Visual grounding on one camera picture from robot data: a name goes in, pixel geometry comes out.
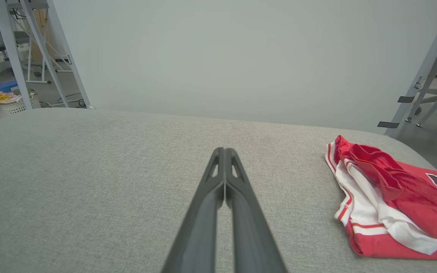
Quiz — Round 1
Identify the red white basketball jersey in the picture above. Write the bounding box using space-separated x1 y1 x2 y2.
325 135 437 260

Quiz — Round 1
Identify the white woven laundry basket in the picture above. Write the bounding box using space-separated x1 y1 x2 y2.
0 89 41 119

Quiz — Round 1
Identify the black floor cable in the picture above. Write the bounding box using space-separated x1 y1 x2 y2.
40 93 86 108

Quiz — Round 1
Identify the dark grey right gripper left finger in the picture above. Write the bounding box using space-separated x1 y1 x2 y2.
161 147 225 273

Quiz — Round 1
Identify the blue box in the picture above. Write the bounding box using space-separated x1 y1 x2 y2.
0 80 19 93

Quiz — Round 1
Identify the white metal stand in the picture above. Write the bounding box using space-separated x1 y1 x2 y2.
12 8 73 84

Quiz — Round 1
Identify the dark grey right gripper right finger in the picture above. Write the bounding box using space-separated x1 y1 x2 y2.
225 147 289 273

